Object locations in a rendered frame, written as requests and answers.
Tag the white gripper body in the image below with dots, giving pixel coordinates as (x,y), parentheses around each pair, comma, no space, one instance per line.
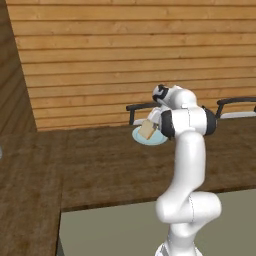
(154,115)

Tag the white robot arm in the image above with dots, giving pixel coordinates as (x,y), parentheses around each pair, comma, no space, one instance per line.
(186,156)

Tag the bread slice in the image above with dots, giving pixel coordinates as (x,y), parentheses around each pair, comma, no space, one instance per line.
(146,130)

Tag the light blue plate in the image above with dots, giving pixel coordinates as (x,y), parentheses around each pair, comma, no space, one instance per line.
(160,140)

